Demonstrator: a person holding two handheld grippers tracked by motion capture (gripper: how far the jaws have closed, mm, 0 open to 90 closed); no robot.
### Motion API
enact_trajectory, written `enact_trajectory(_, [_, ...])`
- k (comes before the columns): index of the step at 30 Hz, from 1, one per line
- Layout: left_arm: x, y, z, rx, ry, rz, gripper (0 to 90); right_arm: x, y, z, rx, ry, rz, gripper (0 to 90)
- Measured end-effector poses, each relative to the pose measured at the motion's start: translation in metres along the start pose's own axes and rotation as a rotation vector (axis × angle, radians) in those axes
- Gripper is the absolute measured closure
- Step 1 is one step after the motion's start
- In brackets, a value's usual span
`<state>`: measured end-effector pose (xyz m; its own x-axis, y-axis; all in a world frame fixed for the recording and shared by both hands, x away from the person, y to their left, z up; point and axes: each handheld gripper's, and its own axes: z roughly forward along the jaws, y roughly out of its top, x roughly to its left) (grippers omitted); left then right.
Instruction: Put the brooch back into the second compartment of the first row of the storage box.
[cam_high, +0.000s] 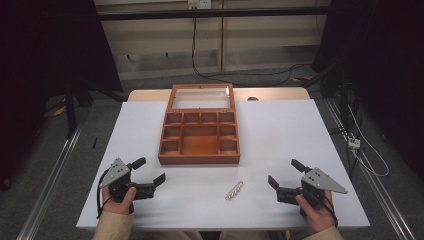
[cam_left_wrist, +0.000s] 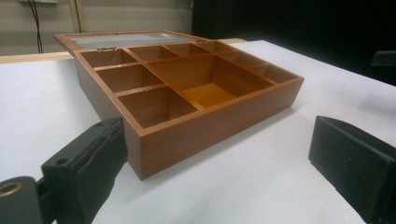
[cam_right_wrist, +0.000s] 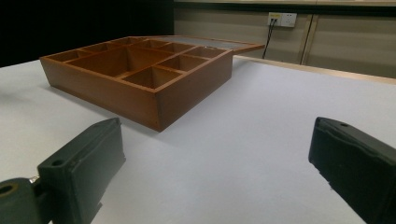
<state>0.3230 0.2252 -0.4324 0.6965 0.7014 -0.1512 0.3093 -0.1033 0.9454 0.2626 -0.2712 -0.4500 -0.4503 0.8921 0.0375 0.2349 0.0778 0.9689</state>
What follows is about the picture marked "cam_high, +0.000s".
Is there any wooden compartment box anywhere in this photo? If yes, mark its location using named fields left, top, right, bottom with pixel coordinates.
left=157, top=83, right=241, bottom=166

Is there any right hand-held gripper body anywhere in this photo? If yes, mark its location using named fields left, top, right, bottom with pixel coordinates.
left=276, top=167, right=349, bottom=218

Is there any metal floor rail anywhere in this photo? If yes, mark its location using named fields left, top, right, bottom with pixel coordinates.
left=323, top=99, right=417, bottom=240
left=15, top=121, right=84, bottom=240

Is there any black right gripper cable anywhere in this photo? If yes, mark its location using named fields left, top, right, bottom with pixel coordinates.
left=318, top=192, right=340, bottom=230

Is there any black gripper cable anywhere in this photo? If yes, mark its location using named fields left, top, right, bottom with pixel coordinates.
left=318, top=192, right=340, bottom=230
left=95, top=167, right=112, bottom=220

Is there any person's right hand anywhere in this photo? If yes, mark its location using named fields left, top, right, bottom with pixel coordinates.
left=295, top=189, right=338, bottom=236

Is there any long black wall cable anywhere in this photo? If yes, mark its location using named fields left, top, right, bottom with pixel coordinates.
left=190, top=16, right=313, bottom=88

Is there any white cable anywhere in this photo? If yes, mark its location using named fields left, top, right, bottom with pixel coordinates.
left=346, top=104, right=391, bottom=178

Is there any person's left hand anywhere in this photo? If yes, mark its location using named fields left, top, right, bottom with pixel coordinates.
left=101, top=186, right=138, bottom=216

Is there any white table mat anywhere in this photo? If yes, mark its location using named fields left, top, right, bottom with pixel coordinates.
left=75, top=98, right=371, bottom=232

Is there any black curtain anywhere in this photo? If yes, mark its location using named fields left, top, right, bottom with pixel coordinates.
left=311, top=0, right=424, bottom=181
left=0, top=0, right=124, bottom=191

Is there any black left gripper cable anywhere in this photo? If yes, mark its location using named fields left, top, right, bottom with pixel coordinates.
left=95, top=167, right=112, bottom=220

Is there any black metal stand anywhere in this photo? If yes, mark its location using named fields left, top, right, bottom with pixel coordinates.
left=308, top=59, right=359, bottom=181

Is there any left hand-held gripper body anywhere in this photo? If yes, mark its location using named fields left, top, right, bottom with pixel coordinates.
left=99, top=157, right=156, bottom=205

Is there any white wall socket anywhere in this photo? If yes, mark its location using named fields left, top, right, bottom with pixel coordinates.
left=187, top=0, right=213, bottom=10

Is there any black horizontal bar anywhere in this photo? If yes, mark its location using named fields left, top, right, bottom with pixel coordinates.
left=97, top=5, right=332, bottom=22

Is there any light wooden table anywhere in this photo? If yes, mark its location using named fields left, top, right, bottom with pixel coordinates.
left=127, top=86, right=311, bottom=103

